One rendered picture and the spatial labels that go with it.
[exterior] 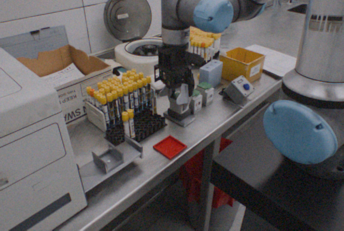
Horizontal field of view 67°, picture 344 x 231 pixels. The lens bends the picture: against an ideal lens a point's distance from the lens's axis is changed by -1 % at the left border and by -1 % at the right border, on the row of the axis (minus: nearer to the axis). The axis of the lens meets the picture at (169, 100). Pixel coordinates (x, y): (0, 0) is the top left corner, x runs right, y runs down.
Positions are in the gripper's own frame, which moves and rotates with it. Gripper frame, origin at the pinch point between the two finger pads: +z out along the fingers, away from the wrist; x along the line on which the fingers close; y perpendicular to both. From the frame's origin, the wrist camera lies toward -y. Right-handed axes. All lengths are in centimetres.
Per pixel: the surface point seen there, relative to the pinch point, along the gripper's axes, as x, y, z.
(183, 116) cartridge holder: 2.7, 1.1, 3.8
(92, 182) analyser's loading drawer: 4.9, 35.8, 2.1
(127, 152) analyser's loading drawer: 3.4, 24.4, 2.1
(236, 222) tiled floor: 13, -38, 94
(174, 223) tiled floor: -13, -14, 94
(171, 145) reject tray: 7.1, 11.6, 5.9
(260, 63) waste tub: 6.9, -42.0, -1.2
